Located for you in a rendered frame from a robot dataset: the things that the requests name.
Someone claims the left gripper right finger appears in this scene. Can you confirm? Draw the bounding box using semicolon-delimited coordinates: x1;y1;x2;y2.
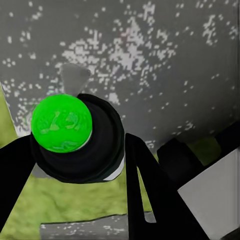
124;133;210;240

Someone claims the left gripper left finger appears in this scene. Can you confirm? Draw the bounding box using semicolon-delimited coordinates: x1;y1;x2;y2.
0;135;36;232

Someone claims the insectifuge atomizer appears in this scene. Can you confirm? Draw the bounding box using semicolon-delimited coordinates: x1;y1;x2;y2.
30;63;126;184

